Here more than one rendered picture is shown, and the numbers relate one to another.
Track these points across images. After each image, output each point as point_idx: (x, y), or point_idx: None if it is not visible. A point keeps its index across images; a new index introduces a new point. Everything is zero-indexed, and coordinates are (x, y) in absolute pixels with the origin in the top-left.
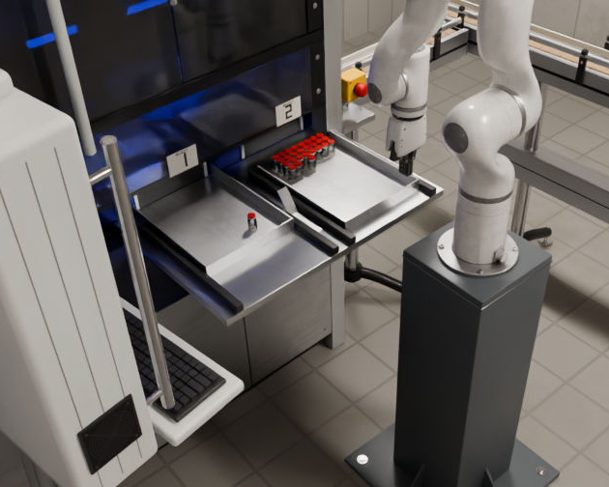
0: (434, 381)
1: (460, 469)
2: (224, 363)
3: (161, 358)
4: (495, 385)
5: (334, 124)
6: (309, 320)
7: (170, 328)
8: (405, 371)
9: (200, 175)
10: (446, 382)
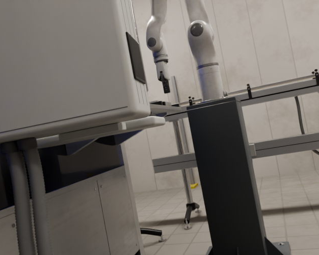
0: (225, 172)
1: (259, 222)
2: (100, 249)
3: (140, 45)
4: (250, 164)
5: None
6: (129, 234)
7: (72, 203)
8: (206, 185)
9: None
10: (232, 165)
